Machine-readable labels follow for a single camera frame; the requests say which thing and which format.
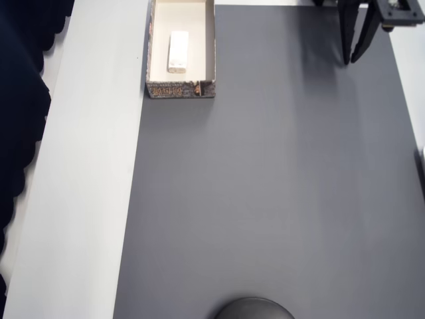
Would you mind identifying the dark blue fabric backdrop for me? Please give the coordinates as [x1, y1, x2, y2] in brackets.
[0, 0, 76, 319]

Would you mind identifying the black gripper camera mount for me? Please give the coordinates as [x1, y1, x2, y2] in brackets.
[375, 0, 425, 33]

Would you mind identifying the white rectangular block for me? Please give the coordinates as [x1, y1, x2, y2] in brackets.
[167, 30, 191, 74]

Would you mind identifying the printed cardboard box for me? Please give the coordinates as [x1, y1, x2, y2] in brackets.
[145, 0, 218, 100]

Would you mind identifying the grey table mat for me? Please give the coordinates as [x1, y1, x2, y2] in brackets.
[112, 3, 425, 319]

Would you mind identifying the round black stand base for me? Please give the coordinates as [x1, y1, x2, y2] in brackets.
[214, 296, 297, 319]

